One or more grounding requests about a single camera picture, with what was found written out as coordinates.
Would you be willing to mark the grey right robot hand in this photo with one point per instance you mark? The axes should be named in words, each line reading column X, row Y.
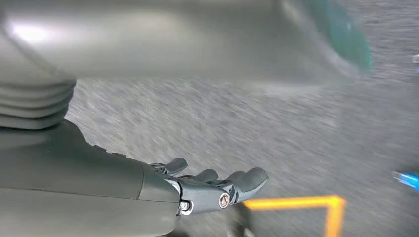
column 65, row 183

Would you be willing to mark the blue metal shelf rack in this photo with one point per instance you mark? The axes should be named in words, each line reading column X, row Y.
column 407, row 180

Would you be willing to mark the yellow floor tape marking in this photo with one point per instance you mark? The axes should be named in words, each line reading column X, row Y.
column 334, row 219

